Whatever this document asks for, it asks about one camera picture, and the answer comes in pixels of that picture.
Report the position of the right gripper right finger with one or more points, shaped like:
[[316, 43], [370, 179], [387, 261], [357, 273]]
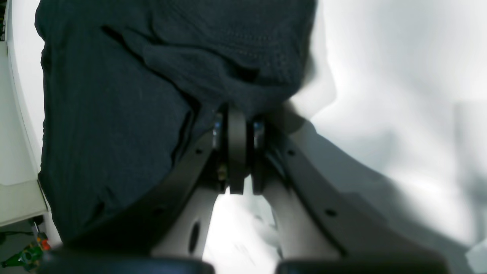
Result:
[[315, 222]]

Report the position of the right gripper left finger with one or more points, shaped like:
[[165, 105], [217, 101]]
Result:
[[172, 220]]

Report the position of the black T-shirt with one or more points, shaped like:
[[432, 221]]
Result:
[[129, 84]]

